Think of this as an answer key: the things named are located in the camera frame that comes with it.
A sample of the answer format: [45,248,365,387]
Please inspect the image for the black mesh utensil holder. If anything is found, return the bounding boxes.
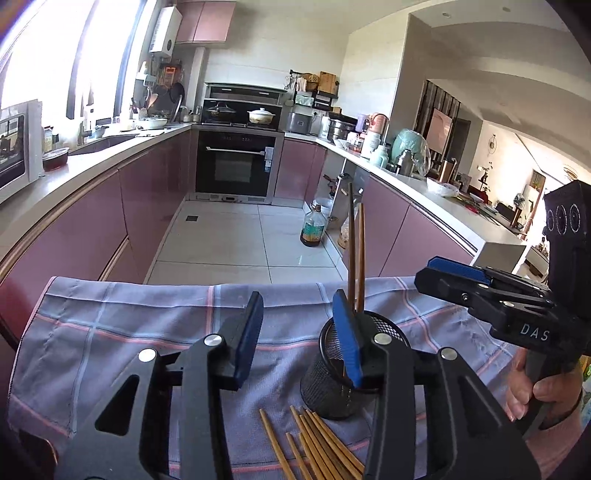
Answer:
[300,310,419,421]

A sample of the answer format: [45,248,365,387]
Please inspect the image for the cooking oil bottle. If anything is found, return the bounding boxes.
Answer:
[300,204,326,247]

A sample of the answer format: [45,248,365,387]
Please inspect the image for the silver rice cooker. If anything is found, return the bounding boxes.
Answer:
[287,111,315,134]

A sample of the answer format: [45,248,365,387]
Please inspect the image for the steel stove hood unit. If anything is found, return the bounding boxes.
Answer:
[203,82,284,131]

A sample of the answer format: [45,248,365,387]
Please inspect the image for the pile of wooden chopsticks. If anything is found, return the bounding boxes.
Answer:
[259,405,368,480]

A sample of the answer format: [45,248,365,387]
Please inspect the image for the dish rack with utensils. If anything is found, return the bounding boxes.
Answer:
[136,60,186,124]

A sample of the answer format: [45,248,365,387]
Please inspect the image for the kitchen faucet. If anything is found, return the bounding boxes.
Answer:
[79,105,98,146]

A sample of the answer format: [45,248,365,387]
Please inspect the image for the dark red bowl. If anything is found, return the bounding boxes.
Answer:
[42,147,70,172]

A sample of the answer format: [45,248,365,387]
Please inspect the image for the black spice rack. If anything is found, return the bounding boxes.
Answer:
[290,69,340,112]

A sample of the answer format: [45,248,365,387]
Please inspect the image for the pink upper cabinet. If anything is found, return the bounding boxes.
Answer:
[175,0,236,45]

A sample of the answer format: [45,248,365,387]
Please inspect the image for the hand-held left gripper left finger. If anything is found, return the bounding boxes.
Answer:
[55,292,265,480]

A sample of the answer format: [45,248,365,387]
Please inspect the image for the black built-in oven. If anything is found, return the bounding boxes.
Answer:
[195,130,278,199]

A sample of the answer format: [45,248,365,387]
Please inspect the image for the black lidded wok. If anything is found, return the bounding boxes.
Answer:
[205,102,238,124]

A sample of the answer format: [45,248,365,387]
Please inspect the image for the white microwave oven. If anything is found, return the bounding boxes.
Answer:
[0,99,44,191]

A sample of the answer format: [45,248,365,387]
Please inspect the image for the white bowl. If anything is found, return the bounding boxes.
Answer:
[426,178,460,198]

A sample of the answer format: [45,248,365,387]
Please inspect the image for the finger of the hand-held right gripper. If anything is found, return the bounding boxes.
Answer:
[427,257,555,301]
[414,269,555,326]

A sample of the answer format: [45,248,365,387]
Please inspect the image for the teal wrapped appliance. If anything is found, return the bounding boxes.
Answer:
[392,128,430,176]

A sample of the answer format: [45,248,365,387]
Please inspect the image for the white water heater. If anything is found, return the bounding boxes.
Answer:
[148,6,183,55]

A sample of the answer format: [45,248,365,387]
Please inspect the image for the pink lower cabinets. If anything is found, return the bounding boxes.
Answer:
[0,127,197,333]
[274,138,478,278]

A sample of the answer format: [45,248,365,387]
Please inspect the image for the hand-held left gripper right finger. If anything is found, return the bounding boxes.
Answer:
[331,290,542,480]

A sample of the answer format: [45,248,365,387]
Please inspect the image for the light brown chopstick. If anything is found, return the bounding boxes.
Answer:
[356,203,366,315]

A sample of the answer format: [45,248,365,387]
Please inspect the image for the blue plaid cloth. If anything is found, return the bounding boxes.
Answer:
[7,276,522,480]

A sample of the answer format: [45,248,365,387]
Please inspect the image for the silver steamer pot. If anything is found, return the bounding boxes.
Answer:
[330,117,358,140]

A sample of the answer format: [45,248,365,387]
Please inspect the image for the person's right forearm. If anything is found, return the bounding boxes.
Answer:
[522,411,589,480]

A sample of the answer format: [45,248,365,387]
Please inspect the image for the person's right hand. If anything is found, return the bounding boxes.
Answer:
[505,347,583,432]

